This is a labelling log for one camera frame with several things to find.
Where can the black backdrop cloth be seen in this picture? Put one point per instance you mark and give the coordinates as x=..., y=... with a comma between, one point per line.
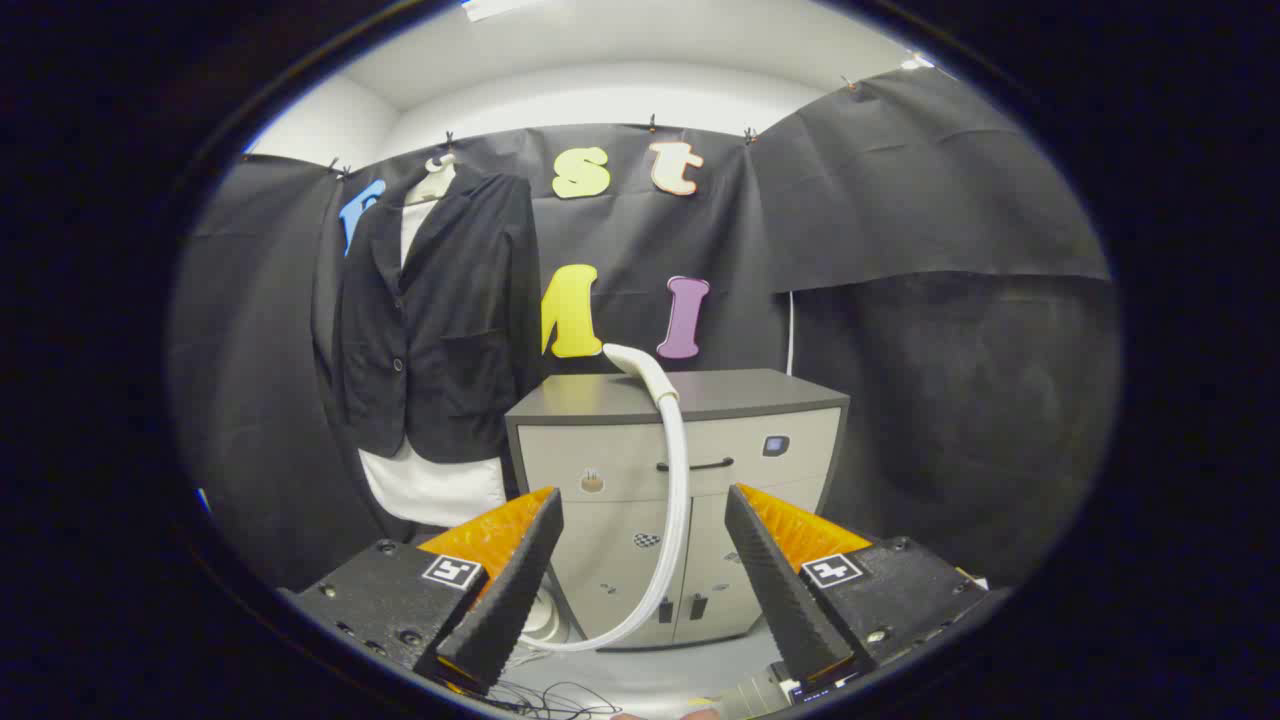
x=900, y=200

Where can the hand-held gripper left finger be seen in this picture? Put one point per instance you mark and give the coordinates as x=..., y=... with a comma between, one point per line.
x=510, y=600

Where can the black suit jacket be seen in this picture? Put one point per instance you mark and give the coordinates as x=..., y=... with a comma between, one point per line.
x=450, y=330

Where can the ceiling light panel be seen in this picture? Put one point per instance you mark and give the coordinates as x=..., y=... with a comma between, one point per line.
x=500, y=8

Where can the grey cabinet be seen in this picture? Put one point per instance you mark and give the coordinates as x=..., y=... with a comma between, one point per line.
x=600, y=455

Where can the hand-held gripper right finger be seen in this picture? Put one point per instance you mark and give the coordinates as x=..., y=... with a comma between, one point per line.
x=780, y=590

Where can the white garment steamer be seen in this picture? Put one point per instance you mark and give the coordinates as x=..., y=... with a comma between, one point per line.
x=678, y=480

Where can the white mannequin torso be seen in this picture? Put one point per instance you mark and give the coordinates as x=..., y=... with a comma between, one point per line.
x=430, y=490

